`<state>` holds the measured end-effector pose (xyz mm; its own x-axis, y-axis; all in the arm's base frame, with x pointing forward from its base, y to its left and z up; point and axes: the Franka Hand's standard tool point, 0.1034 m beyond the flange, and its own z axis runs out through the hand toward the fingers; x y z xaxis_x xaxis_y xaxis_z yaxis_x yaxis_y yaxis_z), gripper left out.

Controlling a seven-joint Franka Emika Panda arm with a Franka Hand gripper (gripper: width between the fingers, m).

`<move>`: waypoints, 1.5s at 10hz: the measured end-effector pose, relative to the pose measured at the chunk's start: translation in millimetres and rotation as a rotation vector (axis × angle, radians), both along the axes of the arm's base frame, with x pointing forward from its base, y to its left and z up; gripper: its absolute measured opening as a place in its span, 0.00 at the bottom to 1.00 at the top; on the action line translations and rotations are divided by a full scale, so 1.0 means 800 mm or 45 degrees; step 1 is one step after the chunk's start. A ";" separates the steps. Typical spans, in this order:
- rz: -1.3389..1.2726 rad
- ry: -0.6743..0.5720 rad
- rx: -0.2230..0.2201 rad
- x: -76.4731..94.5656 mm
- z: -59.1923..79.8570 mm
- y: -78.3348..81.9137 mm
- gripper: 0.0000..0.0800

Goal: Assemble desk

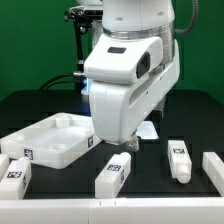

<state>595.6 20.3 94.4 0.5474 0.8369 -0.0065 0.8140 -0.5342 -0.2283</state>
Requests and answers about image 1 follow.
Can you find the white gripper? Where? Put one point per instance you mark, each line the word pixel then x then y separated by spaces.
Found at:
pixel 117 110

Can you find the white desk top tray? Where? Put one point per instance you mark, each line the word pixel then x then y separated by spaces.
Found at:
pixel 54 142

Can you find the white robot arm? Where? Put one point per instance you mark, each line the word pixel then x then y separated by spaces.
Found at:
pixel 140 19

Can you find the white block far left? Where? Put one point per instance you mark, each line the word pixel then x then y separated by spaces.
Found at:
pixel 4 163

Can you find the white marker base plate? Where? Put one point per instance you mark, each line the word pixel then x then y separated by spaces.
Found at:
pixel 147 131

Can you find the white front wall bar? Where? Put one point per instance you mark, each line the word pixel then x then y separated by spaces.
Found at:
pixel 114 211

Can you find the white wall bar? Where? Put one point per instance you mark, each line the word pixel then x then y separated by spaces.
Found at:
pixel 114 211
pixel 214 168

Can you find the white right wall bar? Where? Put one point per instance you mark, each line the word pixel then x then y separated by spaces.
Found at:
pixel 214 168

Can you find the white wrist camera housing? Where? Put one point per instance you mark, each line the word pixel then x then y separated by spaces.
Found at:
pixel 123 61

